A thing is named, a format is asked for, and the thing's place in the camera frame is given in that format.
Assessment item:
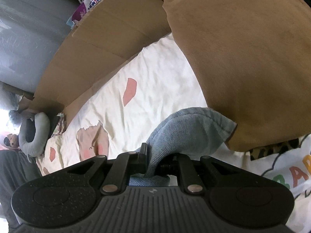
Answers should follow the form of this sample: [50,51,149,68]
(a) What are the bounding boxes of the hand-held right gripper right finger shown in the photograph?
[159,153,243,195]

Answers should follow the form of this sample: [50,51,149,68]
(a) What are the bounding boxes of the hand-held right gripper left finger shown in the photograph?
[67,143,148,196]

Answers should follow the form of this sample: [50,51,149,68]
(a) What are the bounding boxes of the blue denim pants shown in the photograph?
[129,107,237,186]

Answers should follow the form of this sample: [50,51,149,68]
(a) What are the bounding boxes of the cream bear print blanket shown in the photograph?
[35,33,311,233]

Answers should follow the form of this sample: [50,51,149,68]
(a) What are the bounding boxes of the floral print cloth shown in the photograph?
[52,113,66,134]

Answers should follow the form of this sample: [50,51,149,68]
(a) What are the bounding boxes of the leopard print cloth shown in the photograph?
[249,138,300,161]

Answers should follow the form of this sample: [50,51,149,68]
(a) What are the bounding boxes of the grey neck pillow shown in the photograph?
[18,112,51,157]

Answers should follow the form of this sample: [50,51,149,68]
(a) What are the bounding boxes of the black cloth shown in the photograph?
[25,115,60,143]

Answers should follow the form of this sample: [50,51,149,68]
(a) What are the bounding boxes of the brown cardboard sheet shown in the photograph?
[18,0,172,122]

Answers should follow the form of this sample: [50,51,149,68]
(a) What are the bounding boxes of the brown teddy bear toy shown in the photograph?
[3,133,20,149]

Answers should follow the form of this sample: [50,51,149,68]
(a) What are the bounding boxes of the crumpled clear plastic bag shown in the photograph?
[8,110,26,128]

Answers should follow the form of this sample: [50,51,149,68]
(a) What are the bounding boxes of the brown folded cloth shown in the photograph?
[162,0,311,152]

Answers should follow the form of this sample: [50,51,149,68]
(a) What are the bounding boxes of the purple white refill bag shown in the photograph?
[66,0,114,28]

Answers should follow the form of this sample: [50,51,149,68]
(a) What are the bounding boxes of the grey upright mattress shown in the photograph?
[0,0,80,94]

